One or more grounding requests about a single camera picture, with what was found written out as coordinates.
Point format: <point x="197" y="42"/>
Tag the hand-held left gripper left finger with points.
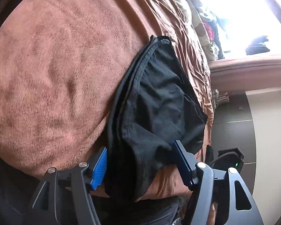
<point x="99" y="168"/>

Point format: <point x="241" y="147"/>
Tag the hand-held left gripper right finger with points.
<point x="181" y="159"/>

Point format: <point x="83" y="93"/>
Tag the black pants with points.
<point x="159" y="107"/>

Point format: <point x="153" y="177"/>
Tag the white rack with pink items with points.
<point x="221" y="97"/>

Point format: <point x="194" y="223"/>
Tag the pink curtain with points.
<point x="248" y="75"/>

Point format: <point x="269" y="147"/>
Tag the brown blanket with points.
<point x="49" y="75"/>

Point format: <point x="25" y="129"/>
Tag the dark clothing on windowsill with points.
<point x="219" y="44"/>

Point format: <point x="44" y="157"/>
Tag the dark long hanging garment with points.
<point x="257" y="45"/>

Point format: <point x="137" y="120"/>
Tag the red cloth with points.
<point x="209" y="31"/>

